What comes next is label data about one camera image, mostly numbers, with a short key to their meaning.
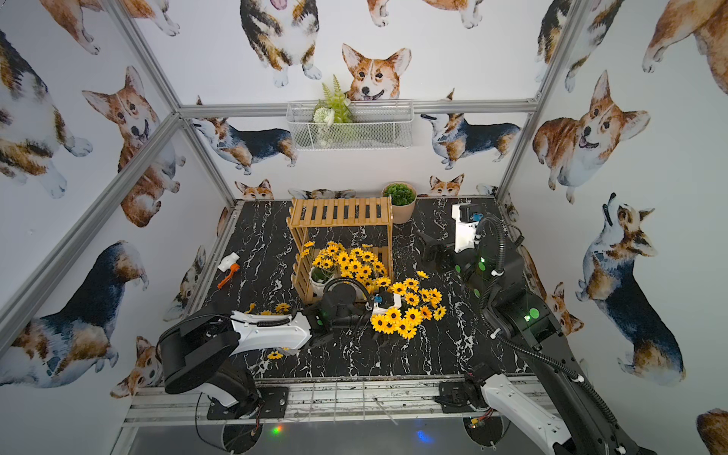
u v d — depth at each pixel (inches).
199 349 17.5
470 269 20.1
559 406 15.6
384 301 24.4
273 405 29.0
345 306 24.0
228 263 39.1
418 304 26.1
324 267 32.3
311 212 31.7
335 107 32.2
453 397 28.9
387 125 36.4
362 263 31.3
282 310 29.5
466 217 19.8
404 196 42.0
